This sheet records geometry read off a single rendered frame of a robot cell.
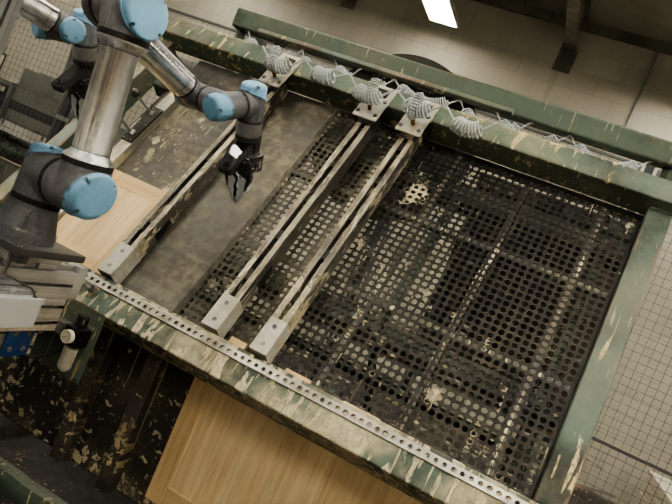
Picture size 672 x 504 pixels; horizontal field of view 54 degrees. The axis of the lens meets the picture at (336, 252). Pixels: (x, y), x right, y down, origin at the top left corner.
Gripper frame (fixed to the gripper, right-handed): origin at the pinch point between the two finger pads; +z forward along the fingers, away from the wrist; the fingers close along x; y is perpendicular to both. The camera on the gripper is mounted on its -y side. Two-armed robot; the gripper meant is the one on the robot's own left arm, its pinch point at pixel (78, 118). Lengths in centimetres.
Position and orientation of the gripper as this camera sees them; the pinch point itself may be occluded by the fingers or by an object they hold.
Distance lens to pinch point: 242.6
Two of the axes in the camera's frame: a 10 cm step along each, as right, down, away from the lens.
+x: -8.6, -3.8, 3.4
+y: 4.7, -3.4, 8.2
